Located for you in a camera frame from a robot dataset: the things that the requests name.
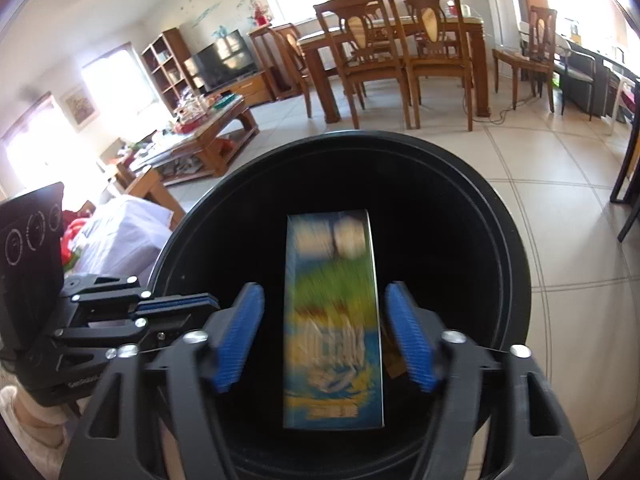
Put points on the blue green drink carton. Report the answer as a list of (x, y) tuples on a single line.
[(330, 310)]

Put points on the wooden dining table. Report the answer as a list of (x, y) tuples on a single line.
[(477, 70)]

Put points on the wooden television stand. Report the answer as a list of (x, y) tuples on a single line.
[(250, 90)]

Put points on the pile of household clutter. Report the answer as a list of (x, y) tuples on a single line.
[(195, 110)]

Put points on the small framed wall picture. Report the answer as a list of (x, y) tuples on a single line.
[(80, 106)]

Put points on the purple floral tablecloth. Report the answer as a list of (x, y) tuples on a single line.
[(125, 240)]

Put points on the wooden coffee table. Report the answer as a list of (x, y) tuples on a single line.
[(220, 135)]

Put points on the flat screen television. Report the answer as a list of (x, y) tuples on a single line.
[(220, 60)]

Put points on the wooden dining chair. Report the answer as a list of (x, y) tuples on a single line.
[(262, 60), (542, 30), (372, 67), (295, 60), (440, 62)]

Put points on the red flower ornament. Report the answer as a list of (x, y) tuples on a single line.
[(260, 12)]

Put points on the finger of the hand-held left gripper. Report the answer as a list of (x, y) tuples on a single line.
[(150, 327), (175, 300)]

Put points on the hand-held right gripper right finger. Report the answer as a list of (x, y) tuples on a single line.
[(407, 340)]

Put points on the black trash bin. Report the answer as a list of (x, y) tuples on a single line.
[(450, 200)]

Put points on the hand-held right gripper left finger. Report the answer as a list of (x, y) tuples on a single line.
[(239, 340)]

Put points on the dark wooden chair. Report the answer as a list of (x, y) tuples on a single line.
[(627, 180)]

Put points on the black armchair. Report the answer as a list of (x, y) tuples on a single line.
[(582, 75)]

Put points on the wooden bookshelf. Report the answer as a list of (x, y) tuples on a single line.
[(165, 60)]

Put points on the red cushion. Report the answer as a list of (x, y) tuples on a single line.
[(74, 230)]

